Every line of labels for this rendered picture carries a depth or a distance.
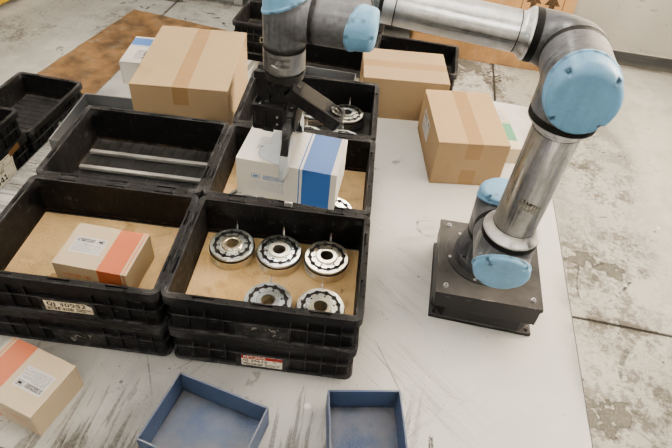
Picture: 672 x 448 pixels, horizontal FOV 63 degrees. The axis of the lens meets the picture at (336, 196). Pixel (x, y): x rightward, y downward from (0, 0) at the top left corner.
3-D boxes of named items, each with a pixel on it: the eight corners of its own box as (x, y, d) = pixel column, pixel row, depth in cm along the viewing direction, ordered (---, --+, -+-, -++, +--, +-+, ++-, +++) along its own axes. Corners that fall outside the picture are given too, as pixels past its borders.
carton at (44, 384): (84, 384, 116) (76, 365, 111) (41, 436, 108) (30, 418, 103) (24, 355, 120) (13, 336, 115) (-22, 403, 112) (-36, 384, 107)
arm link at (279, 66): (310, 40, 98) (299, 61, 92) (309, 63, 102) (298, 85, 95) (269, 33, 99) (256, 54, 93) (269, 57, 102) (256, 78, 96)
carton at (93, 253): (60, 285, 119) (51, 262, 114) (88, 245, 128) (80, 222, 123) (131, 298, 118) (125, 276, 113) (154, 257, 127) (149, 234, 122)
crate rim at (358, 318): (369, 222, 130) (371, 215, 128) (362, 329, 108) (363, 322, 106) (201, 201, 131) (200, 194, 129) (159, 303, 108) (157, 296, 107)
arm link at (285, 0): (307, -4, 85) (253, -12, 86) (304, 61, 93) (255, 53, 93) (318, -22, 91) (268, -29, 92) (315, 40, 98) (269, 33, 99)
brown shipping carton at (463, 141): (417, 128, 197) (425, 88, 187) (477, 131, 199) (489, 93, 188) (428, 182, 175) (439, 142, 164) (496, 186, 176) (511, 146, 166)
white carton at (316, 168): (344, 173, 120) (347, 139, 114) (333, 210, 111) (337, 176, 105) (254, 157, 122) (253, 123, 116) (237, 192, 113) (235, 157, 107)
